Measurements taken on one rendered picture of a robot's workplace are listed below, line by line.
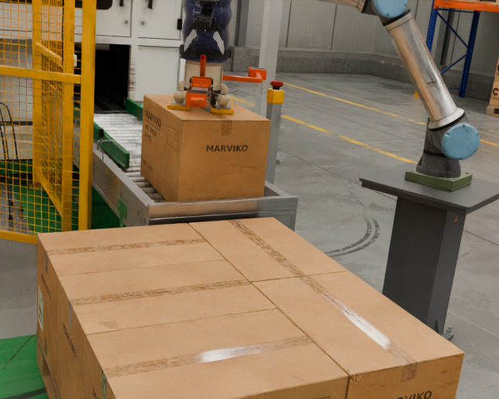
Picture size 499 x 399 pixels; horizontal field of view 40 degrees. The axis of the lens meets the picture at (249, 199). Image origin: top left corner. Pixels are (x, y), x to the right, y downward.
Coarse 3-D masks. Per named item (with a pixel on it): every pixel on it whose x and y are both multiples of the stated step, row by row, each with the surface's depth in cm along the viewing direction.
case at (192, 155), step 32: (160, 96) 328; (160, 128) 305; (192, 128) 279; (224, 128) 285; (256, 128) 291; (160, 160) 307; (192, 160) 284; (224, 160) 290; (256, 160) 296; (160, 192) 309; (192, 192) 288; (224, 192) 294; (256, 192) 301
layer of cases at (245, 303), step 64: (64, 256) 234; (128, 256) 239; (192, 256) 244; (256, 256) 250; (320, 256) 255; (64, 320) 211; (128, 320) 195; (192, 320) 199; (256, 320) 202; (320, 320) 206; (384, 320) 209; (64, 384) 217; (128, 384) 164; (192, 384) 166; (256, 384) 169; (320, 384) 174; (384, 384) 184; (448, 384) 196
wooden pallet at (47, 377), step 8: (40, 344) 256; (40, 352) 257; (40, 360) 258; (40, 368) 259; (48, 368) 242; (48, 376) 256; (48, 384) 251; (56, 384) 230; (48, 392) 246; (56, 392) 247
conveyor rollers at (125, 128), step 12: (96, 120) 460; (108, 120) 464; (120, 120) 468; (132, 120) 471; (108, 132) 429; (120, 132) 433; (132, 132) 429; (96, 144) 392; (120, 144) 398; (132, 144) 401; (108, 156) 369; (132, 156) 375; (120, 168) 347; (132, 168) 349; (132, 180) 331; (144, 180) 333; (144, 192) 315; (156, 192) 318
